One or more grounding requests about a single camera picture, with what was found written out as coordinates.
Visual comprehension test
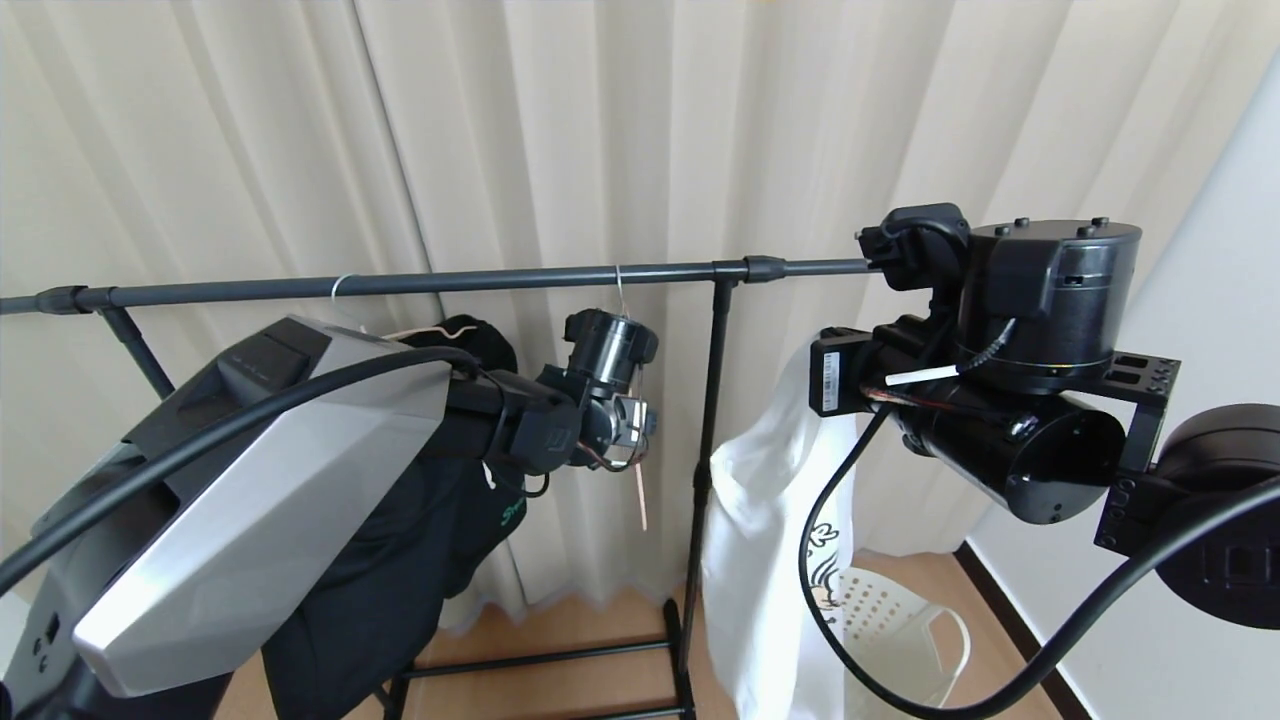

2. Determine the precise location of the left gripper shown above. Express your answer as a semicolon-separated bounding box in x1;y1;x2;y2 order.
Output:
580;392;661;473

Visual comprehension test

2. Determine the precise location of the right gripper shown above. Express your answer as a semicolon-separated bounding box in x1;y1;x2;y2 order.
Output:
808;318;1126;524

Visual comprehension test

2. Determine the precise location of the pink clothes hanger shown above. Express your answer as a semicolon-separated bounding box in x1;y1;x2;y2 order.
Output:
612;263;651;533
330;273;451;341

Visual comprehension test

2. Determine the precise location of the white garment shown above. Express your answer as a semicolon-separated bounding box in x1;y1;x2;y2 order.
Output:
700;340;861;720

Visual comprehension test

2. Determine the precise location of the black garment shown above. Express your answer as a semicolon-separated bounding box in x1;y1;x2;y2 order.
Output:
262;315;531;720

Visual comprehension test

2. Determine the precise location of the white laundry basket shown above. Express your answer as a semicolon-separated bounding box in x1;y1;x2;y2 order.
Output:
825;567;971;716

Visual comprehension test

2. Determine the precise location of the black clothes rack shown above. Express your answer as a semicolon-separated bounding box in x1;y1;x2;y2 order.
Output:
0;255;876;720

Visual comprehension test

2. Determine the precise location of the beige curtain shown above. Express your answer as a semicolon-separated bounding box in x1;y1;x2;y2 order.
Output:
0;0;1280;641

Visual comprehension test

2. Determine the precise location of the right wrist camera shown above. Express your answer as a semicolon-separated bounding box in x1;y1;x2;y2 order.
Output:
858;203;971;293

